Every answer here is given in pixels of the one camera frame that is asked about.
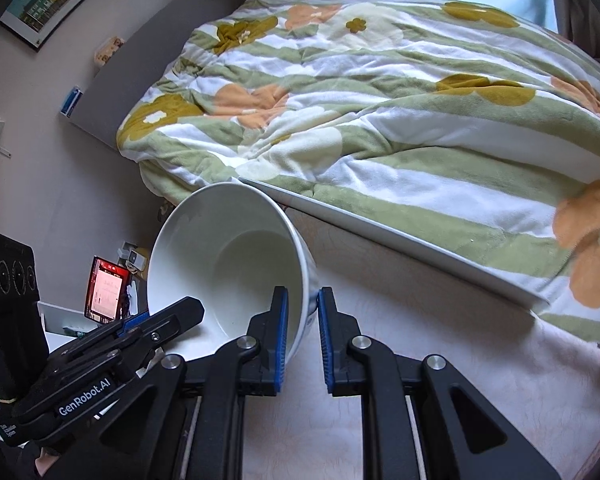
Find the red phone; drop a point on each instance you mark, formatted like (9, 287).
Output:
(107, 298)

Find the small figurine on headboard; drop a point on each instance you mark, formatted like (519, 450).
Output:
(106, 50)

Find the person's left hand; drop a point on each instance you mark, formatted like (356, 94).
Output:
(44, 462)

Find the grey bed headboard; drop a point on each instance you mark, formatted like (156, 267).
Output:
(139, 63)

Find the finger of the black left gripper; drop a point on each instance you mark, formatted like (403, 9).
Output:
(150, 329)

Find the white bed footboard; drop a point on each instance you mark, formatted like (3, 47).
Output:
(406, 244)

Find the white ribbed bowl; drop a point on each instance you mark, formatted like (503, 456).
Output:
(229, 245)

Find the blue white box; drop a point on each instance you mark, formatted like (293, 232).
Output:
(70, 101)

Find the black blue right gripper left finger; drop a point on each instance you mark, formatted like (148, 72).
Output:
(185, 419)

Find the green floral striped duvet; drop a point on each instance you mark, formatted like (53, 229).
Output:
(454, 122)

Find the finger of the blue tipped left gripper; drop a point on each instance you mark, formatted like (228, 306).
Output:
(125, 322)

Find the white table cloth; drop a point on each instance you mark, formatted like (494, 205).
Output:
(545, 381)

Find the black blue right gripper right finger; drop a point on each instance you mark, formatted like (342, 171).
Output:
(421, 419)

